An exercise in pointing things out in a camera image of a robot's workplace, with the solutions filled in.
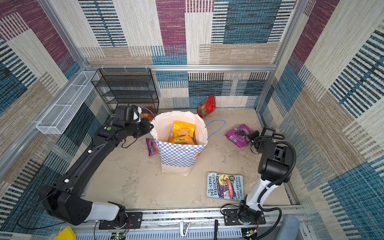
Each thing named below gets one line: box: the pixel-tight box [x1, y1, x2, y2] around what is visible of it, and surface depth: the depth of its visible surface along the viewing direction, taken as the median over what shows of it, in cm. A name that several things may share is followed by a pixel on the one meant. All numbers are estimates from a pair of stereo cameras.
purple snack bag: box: [225, 124, 254, 148], surface depth 99 cm
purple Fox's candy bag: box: [145, 138, 160, 157], surface depth 98 cm
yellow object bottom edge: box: [53, 226, 77, 240], surface depth 71 cm
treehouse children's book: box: [206, 171, 244, 201], surface depth 83 cm
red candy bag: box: [197, 95, 216, 118], surface depth 113 cm
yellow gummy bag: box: [172, 120, 196, 138], surface depth 93 cm
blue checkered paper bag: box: [150, 110, 208, 176], surface depth 80 cm
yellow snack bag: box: [168, 135, 197, 145], surface depth 91 cm
